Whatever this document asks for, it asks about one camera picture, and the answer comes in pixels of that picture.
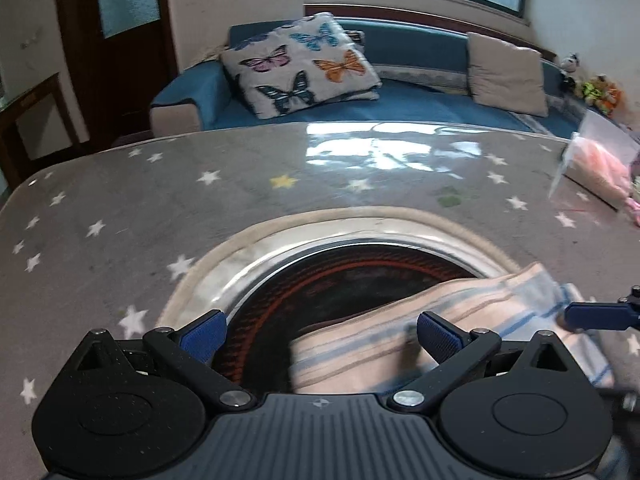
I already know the blue sofa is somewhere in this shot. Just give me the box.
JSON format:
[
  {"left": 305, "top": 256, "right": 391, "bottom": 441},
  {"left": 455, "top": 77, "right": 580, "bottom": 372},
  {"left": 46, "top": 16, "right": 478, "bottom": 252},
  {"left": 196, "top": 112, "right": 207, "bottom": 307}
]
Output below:
[{"left": 150, "top": 17, "right": 601, "bottom": 140}]

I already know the yellow orange plush toy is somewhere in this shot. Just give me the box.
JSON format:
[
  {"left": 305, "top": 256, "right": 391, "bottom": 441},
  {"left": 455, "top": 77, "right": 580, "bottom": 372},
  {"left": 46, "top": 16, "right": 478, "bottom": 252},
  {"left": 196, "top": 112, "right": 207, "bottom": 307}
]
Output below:
[{"left": 575, "top": 74, "right": 626, "bottom": 117}]

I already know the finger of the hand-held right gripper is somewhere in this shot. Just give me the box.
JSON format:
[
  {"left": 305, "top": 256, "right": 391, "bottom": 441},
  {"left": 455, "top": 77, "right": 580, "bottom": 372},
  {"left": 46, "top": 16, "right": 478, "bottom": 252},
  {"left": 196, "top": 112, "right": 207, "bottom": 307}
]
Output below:
[{"left": 564, "top": 285, "right": 640, "bottom": 332}]

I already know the black white plush toy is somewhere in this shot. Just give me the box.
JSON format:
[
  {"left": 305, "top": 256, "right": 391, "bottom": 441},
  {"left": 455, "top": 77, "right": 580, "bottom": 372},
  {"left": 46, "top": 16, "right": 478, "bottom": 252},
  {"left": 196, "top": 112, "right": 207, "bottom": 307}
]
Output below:
[{"left": 560, "top": 52, "right": 584, "bottom": 80}]

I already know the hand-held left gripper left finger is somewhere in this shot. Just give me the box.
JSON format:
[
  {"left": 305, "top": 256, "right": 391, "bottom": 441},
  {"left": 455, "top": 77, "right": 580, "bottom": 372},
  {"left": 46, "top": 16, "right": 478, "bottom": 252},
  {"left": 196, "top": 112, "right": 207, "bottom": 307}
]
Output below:
[{"left": 65, "top": 310, "right": 257, "bottom": 412}]

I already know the blue beige striped shirt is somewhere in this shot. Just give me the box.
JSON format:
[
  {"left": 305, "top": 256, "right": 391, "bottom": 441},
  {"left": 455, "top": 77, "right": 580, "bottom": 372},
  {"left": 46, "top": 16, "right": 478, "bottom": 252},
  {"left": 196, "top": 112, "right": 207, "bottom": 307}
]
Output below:
[{"left": 289, "top": 261, "right": 617, "bottom": 397}]

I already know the butterfly print pillow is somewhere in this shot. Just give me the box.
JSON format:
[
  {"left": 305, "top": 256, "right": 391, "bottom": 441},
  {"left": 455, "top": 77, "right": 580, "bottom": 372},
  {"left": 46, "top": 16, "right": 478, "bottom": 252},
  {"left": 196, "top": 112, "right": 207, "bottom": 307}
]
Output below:
[{"left": 220, "top": 12, "right": 383, "bottom": 121}]

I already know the beige cushion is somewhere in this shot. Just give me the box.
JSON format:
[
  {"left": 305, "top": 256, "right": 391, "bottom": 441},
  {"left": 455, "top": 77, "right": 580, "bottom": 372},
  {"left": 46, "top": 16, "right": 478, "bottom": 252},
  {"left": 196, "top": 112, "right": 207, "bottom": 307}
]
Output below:
[{"left": 465, "top": 31, "right": 551, "bottom": 117}]

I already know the grey star-print tablecloth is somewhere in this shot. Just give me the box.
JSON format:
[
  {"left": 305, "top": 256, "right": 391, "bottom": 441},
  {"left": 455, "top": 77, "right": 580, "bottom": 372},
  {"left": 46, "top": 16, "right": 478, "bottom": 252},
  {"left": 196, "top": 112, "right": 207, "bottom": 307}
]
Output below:
[{"left": 0, "top": 120, "right": 640, "bottom": 480}]

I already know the round black built-in cooktop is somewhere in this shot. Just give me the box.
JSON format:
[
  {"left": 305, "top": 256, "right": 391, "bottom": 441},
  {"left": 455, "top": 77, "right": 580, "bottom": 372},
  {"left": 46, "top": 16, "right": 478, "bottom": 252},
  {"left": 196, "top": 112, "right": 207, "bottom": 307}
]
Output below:
[{"left": 210, "top": 237, "right": 483, "bottom": 396}]

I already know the clear bag with pink contents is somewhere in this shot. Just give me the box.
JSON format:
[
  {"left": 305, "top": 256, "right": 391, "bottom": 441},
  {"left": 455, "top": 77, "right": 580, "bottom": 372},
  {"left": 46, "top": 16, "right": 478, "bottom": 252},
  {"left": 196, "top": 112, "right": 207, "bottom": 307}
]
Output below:
[{"left": 547, "top": 110, "right": 640, "bottom": 226}]

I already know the dark wooden door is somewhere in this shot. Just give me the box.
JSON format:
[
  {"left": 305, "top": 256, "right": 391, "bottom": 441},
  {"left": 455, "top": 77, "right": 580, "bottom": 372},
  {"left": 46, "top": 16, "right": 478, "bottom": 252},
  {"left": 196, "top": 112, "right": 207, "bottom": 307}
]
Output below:
[{"left": 52, "top": 0, "right": 181, "bottom": 147}]

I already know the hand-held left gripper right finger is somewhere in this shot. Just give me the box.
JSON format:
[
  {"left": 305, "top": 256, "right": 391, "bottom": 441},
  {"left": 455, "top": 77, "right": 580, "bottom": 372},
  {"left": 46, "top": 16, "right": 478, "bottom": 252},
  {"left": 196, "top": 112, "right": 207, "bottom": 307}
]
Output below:
[{"left": 387, "top": 311, "right": 576, "bottom": 413}]

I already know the wooden side table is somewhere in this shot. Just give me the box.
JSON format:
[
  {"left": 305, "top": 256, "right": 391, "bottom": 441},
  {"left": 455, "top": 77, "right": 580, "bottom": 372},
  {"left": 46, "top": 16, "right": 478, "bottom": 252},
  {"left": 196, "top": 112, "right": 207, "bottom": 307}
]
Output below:
[{"left": 0, "top": 72, "right": 82, "bottom": 187}]

